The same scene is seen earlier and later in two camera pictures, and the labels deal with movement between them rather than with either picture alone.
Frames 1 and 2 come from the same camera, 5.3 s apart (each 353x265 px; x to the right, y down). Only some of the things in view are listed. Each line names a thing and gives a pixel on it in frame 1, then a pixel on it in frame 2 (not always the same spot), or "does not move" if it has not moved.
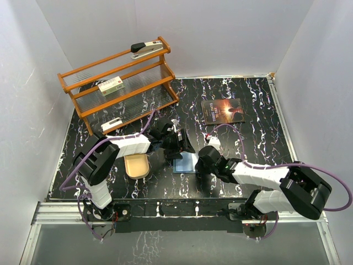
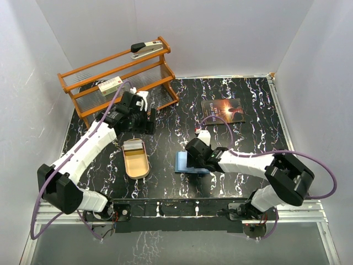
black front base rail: [176, 215] does not move
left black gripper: [175, 153] -> [148, 127]
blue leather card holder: [187, 164] does not move
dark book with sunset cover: [223, 111] does not move
